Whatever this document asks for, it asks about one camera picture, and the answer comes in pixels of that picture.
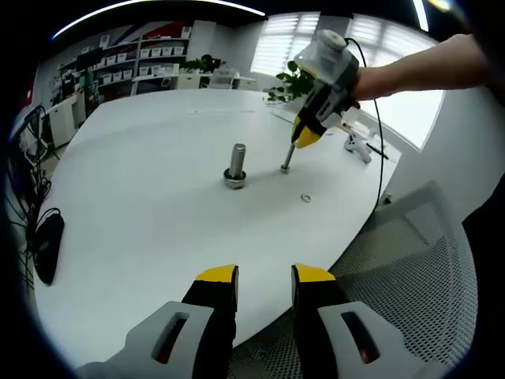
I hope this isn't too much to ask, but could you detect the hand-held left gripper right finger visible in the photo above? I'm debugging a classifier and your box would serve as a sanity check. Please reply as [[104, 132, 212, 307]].
[[290, 263, 447, 379]]

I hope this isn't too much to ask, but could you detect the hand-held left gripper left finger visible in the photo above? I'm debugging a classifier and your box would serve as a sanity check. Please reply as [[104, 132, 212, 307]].
[[77, 263, 240, 379]]

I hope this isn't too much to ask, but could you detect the small threaded steel stud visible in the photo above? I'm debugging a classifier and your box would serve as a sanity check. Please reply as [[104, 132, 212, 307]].
[[280, 141, 296, 174]]

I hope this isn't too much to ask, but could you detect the large threaded steel stud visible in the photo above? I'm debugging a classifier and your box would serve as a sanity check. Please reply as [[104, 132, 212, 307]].
[[223, 143, 249, 190]]

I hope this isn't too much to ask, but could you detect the green potted plant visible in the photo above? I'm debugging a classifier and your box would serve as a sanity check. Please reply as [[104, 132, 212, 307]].
[[267, 60, 316, 104]]

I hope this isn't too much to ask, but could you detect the white game controller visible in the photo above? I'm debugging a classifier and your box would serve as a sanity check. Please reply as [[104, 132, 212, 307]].
[[343, 133, 372, 165]]

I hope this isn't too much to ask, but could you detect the window with blinds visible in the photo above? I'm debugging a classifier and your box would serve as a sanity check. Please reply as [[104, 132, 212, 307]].
[[252, 11, 447, 151]]

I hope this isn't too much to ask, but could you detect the black pen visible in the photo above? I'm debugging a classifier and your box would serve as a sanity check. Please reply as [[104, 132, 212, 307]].
[[365, 142, 390, 160]]

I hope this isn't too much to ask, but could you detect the grey mesh office chair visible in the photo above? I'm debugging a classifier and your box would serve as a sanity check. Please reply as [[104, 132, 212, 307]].
[[228, 181, 479, 379]]

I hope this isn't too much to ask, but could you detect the short ceiling light strip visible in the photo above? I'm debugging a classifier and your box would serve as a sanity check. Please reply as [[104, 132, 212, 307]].
[[412, 0, 430, 32]]

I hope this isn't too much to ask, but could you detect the white background desk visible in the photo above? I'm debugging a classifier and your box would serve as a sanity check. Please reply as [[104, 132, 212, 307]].
[[132, 73, 257, 96]]

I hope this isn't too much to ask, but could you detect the white storage shelf with bins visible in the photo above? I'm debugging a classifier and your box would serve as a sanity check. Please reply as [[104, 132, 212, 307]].
[[58, 33, 194, 96]]

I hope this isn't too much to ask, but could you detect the black computer mouse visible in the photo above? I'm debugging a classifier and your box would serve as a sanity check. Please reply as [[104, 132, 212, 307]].
[[33, 212, 65, 286]]

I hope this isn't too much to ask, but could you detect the long ceiling light strip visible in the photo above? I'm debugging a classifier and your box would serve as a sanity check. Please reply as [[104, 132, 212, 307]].
[[50, 0, 266, 40]]

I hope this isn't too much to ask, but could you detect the person's dark clothing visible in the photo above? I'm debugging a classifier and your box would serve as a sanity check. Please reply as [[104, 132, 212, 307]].
[[461, 173, 505, 285]]

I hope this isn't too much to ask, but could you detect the white side cabinet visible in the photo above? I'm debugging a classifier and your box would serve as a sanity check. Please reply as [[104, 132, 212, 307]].
[[45, 92, 88, 149]]

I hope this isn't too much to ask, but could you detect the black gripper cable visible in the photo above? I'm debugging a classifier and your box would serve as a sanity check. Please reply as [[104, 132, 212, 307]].
[[343, 36, 390, 206]]

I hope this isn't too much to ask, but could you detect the tangle of black cables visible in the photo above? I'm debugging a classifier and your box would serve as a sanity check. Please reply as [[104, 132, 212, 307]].
[[7, 114, 52, 222]]

